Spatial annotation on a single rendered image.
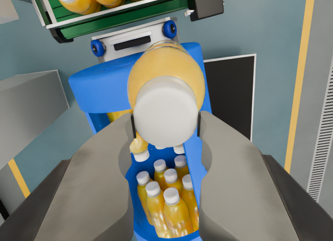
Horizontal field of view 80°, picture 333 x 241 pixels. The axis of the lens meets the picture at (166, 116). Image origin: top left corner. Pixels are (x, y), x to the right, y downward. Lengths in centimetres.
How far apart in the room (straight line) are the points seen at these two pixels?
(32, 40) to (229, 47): 140
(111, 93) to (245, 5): 147
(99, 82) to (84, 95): 5
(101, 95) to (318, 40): 184
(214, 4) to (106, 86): 36
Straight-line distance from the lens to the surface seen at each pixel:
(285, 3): 184
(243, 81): 158
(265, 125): 199
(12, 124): 120
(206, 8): 57
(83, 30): 68
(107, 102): 34
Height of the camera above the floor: 155
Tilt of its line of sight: 68 degrees down
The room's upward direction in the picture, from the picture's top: 168 degrees clockwise
